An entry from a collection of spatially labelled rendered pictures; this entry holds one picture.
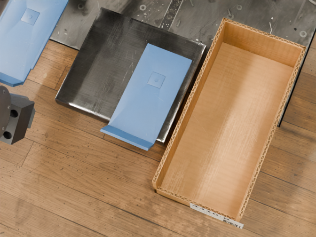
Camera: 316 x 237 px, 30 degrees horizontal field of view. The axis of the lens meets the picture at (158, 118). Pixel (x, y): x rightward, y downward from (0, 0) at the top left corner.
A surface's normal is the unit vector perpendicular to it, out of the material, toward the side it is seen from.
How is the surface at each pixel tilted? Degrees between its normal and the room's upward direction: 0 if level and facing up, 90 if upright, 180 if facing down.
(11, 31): 2
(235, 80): 0
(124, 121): 0
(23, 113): 92
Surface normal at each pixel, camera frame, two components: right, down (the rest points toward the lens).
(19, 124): 0.92, 0.37
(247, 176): -0.04, -0.32
